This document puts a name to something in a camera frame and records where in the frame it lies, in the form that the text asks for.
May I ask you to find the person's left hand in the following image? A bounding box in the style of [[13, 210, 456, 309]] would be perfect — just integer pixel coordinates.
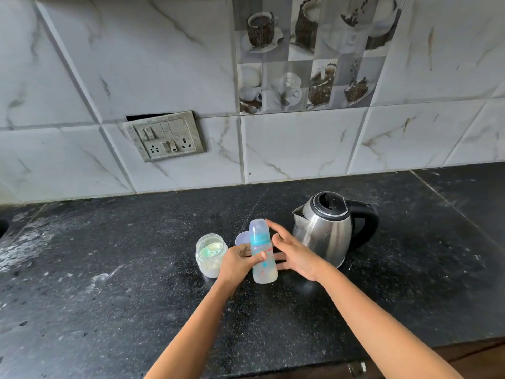
[[217, 243, 267, 291]]

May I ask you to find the person's right hand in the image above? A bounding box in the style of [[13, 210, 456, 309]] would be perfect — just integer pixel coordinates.
[[265, 218, 330, 283]]

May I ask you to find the glass jar of white powder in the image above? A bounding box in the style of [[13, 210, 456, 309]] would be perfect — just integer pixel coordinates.
[[195, 233, 229, 279]]

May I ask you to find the teal measuring scoop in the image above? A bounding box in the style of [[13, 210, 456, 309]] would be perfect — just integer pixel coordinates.
[[198, 242, 224, 258]]

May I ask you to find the clear baby bottle blue print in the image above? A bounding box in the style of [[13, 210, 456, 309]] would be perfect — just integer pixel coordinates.
[[250, 242, 279, 285]]

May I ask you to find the steel electric kettle black handle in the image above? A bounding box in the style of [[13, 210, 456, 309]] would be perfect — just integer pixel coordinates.
[[292, 191, 380, 270]]

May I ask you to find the clear bottle cap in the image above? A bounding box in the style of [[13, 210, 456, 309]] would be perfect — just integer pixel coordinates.
[[249, 218, 270, 238]]

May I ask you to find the person's left forearm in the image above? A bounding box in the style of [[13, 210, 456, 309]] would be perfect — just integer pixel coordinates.
[[144, 280, 237, 379]]

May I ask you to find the person's right forearm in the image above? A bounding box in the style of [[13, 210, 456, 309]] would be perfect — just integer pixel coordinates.
[[317, 264, 464, 379]]

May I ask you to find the brown lower cabinet front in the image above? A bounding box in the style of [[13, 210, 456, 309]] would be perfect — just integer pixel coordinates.
[[236, 337, 505, 379]]

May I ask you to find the grey wall switch socket panel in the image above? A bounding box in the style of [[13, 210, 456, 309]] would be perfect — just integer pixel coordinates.
[[123, 111, 207, 163]]

